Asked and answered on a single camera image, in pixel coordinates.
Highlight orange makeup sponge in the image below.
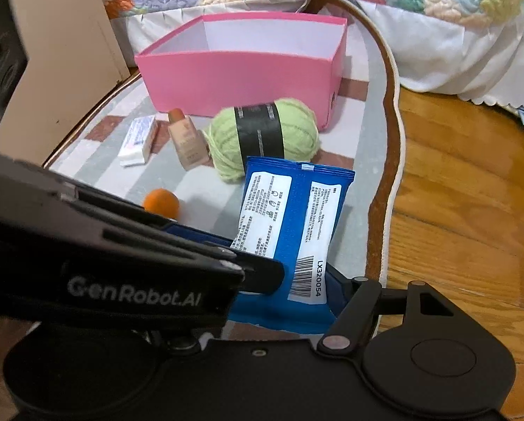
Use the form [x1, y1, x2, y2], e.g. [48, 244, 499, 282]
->
[142, 188, 180, 220]

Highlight small white blue box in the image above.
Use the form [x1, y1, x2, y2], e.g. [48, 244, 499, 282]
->
[117, 115, 157, 167]

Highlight blue wet wipes pack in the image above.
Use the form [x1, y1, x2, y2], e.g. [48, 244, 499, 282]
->
[167, 157, 355, 335]

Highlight foundation bottle gold cap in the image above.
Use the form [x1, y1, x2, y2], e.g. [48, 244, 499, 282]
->
[168, 108, 210, 170]

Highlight green yarn ball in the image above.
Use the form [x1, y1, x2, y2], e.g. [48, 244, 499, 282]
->
[203, 98, 320, 182]

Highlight penguin pattern rug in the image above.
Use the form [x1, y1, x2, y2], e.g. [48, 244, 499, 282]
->
[42, 0, 407, 343]

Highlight pink cardboard box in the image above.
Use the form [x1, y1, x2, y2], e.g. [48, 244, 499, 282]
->
[135, 12, 348, 129]

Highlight white bed skirt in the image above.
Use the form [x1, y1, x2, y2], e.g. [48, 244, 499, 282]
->
[111, 0, 524, 107]

